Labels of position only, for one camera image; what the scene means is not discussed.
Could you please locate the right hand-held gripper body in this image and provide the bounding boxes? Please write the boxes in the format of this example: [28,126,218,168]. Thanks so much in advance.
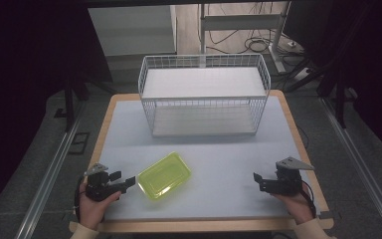
[262,156,315,197]

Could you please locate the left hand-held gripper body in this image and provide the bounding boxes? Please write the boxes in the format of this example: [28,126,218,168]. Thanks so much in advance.
[83,162,128,203]

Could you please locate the yellow-green plastic tray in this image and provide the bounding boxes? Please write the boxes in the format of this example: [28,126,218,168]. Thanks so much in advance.
[136,151,193,201]

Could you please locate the person's left hand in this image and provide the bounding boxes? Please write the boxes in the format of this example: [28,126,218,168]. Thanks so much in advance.
[78,181,122,231]

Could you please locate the person's right hand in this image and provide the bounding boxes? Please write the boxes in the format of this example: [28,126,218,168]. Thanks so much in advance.
[271,182,315,226]

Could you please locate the black floor plate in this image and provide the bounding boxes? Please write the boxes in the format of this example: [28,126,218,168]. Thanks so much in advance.
[67,131,91,155]

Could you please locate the black stand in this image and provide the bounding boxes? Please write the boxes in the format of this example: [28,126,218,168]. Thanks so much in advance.
[54,74,117,133]
[283,6,376,129]

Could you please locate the dark curtain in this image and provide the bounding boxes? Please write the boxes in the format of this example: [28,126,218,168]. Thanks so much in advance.
[0,0,113,220]
[283,0,382,165]

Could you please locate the grey cabinet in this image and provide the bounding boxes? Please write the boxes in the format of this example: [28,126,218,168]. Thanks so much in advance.
[87,4,178,58]

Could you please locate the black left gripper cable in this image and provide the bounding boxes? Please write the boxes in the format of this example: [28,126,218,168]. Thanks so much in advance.
[74,174,88,223]

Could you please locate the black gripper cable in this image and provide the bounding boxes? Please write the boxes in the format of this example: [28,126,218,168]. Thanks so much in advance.
[300,180,318,219]
[74,174,88,223]

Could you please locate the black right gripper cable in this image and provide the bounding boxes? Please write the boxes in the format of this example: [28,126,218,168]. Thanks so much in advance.
[300,180,318,219]

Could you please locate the metal floor rail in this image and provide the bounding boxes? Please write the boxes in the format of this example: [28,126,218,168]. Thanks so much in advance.
[14,101,88,239]
[318,95,382,233]

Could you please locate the white wire rack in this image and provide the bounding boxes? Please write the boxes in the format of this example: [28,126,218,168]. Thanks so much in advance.
[137,53,273,138]

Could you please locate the black floor cables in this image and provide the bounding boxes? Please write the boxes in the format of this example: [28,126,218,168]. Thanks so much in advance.
[207,1,307,68]

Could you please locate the white metal desk frame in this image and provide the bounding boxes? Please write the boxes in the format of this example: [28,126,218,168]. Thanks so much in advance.
[198,1,292,75]

